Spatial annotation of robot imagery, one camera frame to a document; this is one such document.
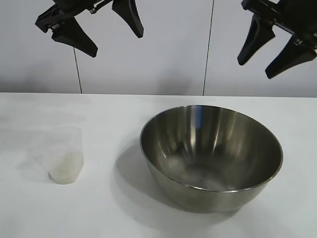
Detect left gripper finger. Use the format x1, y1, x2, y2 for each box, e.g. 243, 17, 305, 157
111, 0, 144, 39

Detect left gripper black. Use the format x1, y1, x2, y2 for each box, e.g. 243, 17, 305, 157
34, 0, 115, 58

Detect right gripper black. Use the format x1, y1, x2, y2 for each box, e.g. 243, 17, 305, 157
237, 0, 317, 79

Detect translucent plastic measuring cup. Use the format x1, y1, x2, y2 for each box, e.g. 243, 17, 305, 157
48, 125, 85, 184

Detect stainless steel mixing bowl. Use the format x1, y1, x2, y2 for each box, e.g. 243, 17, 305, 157
139, 104, 284, 213

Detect white rice grains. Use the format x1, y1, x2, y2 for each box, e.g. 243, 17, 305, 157
49, 148, 84, 184

